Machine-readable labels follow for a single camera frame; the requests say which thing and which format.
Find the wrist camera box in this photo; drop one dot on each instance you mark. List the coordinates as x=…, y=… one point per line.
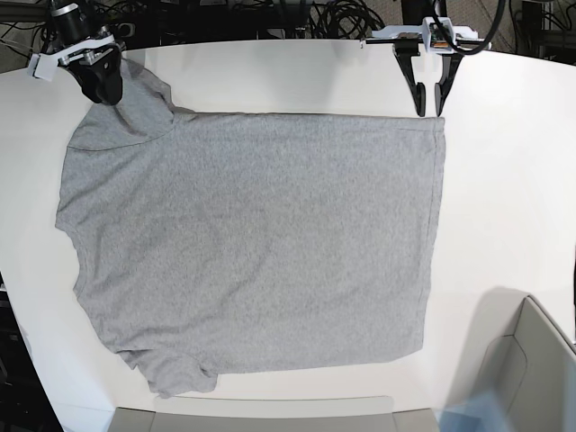
x=43, y=66
x=438, y=37

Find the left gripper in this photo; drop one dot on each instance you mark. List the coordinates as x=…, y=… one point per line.
x=405, y=53

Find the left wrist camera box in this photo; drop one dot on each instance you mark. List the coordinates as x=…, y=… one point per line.
x=438, y=37

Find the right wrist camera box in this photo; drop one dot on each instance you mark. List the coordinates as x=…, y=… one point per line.
x=43, y=66

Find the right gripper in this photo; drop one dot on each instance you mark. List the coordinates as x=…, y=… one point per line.
x=102, y=49

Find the grey chair at right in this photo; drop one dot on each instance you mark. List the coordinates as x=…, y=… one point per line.
x=527, y=378

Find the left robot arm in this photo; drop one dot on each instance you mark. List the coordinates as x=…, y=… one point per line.
x=413, y=13

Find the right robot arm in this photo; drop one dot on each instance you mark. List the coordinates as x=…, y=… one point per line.
x=73, y=21

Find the grey T-shirt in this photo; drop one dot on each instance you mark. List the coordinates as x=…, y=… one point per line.
x=237, y=243

